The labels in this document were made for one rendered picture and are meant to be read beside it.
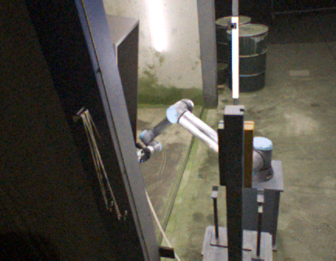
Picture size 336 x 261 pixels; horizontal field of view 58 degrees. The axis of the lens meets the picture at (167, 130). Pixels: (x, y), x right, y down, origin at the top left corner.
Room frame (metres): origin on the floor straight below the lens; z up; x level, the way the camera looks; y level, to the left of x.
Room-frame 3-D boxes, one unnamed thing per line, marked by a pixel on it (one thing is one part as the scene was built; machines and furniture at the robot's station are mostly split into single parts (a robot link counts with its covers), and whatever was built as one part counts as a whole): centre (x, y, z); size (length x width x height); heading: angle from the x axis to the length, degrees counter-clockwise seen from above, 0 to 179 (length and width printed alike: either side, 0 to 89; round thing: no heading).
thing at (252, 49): (4.30, -1.33, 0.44); 0.59 x 0.58 x 0.89; 175
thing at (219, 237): (0.94, -0.26, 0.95); 0.26 x 0.15 x 0.32; 71
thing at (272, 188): (1.59, -0.59, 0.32); 0.31 x 0.31 x 0.64; 71
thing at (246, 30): (4.30, -1.33, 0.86); 0.54 x 0.54 x 0.01
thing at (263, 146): (1.59, -0.59, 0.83); 0.17 x 0.15 x 0.18; 132
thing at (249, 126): (0.85, -0.23, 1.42); 0.12 x 0.06 x 0.26; 71
